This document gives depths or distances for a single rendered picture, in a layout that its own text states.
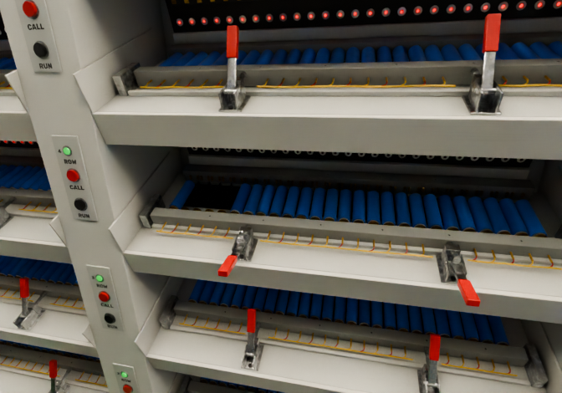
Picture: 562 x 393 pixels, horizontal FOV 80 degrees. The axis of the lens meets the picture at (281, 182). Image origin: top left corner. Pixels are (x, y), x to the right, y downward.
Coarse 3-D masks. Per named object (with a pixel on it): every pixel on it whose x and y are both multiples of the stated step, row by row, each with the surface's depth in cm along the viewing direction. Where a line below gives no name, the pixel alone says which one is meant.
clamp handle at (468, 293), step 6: (456, 258) 39; (450, 264) 40; (456, 264) 40; (456, 270) 38; (456, 276) 38; (462, 276) 37; (462, 282) 36; (468, 282) 36; (462, 288) 35; (468, 288) 35; (462, 294) 35; (468, 294) 34; (474, 294) 34; (468, 300) 33; (474, 300) 33
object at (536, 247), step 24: (168, 216) 50; (192, 216) 50; (216, 216) 49; (240, 216) 49; (264, 216) 49; (312, 240) 46; (360, 240) 45; (384, 240) 45; (408, 240) 44; (432, 240) 43; (456, 240) 42; (480, 240) 42; (504, 240) 41; (528, 240) 41; (552, 240) 41; (552, 264) 40
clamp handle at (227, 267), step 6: (240, 240) 45; (240, 246) 45; (234, 252) 43; (240, 252) 43; (228, 258) 41; (234, 258) 41; (222, 264) 40; (228, 264) 40; (234, 264) 41; (222, 270) 39; (228, 270) 39; (222, 276) 39
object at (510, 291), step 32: (192, 160) 60; (224, 160) 59; (256, 160) 57; (288, 160) 56; (320, 160) 55; (160, 192) 57; (544, 192) 50; (128, 224) 49; (544, 224) 46; (128, 256) 49; (160, 256) 48; (192, 256) 47; (224, 256) 46; (256, 256) 46; (288, 256) 46; (320, 256) 45; (352, 256) 45; (384, 256) 44; (416, 256) 44; (288, 288) 46; (320, 288) 45; (352, 288) 43; (384, 288) 42; (416, 288) 41; (448, 288) 40; (480, 288) 39; (512, 288) 39; (544, 288) 39; (544, 320) 40
